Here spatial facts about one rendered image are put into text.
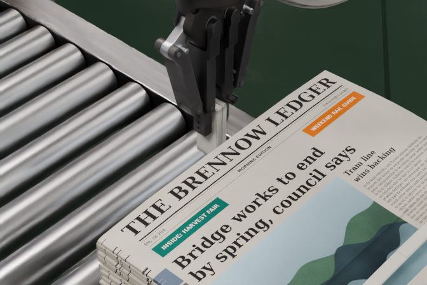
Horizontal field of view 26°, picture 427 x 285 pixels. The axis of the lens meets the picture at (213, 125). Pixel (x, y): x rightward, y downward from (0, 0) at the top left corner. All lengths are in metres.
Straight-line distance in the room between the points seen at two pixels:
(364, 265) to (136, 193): 0.44
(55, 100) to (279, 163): 0.51
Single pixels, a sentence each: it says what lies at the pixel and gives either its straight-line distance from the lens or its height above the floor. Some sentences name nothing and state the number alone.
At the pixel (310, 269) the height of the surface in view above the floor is 1.03.
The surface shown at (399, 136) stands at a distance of 0.80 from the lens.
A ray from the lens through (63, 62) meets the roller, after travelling 1.28.
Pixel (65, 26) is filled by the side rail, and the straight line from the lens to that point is 1.35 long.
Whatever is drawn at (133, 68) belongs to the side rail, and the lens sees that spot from 1.25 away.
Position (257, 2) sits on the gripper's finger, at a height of 1.06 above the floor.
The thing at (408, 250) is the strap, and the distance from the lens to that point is 0.69.
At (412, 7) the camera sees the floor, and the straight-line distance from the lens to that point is 2.90.
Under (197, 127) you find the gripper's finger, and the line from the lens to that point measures 0.93.
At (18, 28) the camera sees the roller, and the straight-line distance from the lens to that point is 1.38.
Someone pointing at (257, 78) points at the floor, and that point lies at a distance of 2.55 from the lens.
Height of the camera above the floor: 1.55
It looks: 40 degrees down
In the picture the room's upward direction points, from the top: straight up
